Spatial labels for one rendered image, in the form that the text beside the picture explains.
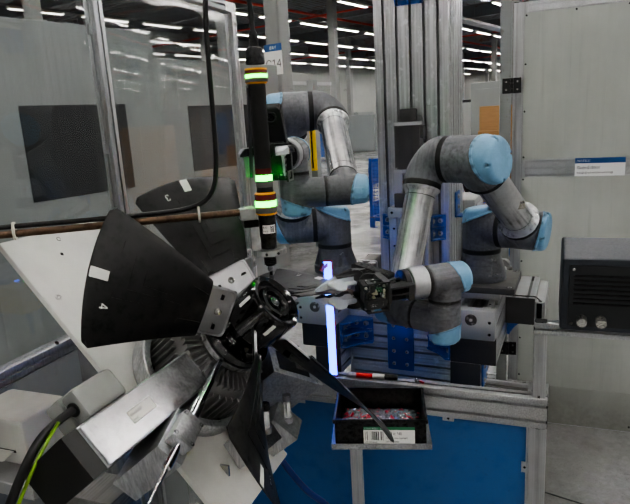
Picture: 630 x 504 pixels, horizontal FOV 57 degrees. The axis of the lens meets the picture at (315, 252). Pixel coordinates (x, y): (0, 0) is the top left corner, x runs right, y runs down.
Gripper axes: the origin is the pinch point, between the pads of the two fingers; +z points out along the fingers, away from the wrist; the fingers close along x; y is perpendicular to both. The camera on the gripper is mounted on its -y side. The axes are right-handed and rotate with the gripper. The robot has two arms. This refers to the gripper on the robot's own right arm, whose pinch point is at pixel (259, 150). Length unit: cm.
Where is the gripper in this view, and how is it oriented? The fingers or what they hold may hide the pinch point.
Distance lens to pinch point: 116.5
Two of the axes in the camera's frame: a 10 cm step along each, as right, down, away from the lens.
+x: -9.8, 0.2, 1.9
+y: 0.6, 9.7, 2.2
